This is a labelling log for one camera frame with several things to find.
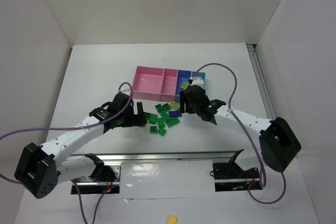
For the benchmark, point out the small pink bin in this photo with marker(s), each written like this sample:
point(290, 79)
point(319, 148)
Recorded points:
point(169, 83)

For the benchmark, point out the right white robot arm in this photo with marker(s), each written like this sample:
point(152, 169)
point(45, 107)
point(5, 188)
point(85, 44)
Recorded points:
point(275, 141)

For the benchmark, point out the large pink bin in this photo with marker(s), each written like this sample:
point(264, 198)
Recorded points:
point(147, 83)

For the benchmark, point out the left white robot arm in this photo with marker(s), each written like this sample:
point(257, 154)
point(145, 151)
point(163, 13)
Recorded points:
point(42, 167)

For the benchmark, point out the aluminium rail front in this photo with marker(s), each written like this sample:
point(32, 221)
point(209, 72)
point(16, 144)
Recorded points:
point(175, 156)

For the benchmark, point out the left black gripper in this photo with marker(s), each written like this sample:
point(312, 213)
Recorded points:
point(135, 118)

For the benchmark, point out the white lego brick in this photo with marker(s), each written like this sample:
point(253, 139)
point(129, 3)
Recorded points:
point(140, 131)

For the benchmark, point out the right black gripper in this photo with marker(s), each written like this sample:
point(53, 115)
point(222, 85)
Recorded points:
point(189, 100)

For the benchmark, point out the green lego long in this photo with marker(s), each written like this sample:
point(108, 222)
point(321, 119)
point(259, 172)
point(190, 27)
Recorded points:
point(172, 122)
point(147, 115)
point(164, 115)

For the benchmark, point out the aluminium rail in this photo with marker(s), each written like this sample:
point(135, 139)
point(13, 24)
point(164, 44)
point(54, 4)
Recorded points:
point(175, 156)
point(251, 48)

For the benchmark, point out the purple lego brick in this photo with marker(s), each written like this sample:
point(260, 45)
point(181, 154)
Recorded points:
point(175, 114)

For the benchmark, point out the aluminium rail right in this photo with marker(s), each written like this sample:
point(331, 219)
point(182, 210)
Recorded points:
point(251, 48)

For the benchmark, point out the yellow lego brick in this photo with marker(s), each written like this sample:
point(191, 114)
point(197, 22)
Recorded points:
point(172, 220)

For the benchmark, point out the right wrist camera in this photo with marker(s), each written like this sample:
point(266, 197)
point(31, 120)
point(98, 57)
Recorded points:
point(196, 81)

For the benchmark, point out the lime lego brick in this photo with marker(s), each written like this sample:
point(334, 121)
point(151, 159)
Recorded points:
point(174, 105)
point(184, 85)

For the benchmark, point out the lime lego brick front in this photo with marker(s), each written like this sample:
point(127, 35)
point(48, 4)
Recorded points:
point(184, 85)

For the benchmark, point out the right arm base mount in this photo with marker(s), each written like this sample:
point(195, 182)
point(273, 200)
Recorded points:
point(228, 176)

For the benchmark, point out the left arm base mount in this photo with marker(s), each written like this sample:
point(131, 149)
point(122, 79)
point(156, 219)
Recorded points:
point(105, 179)

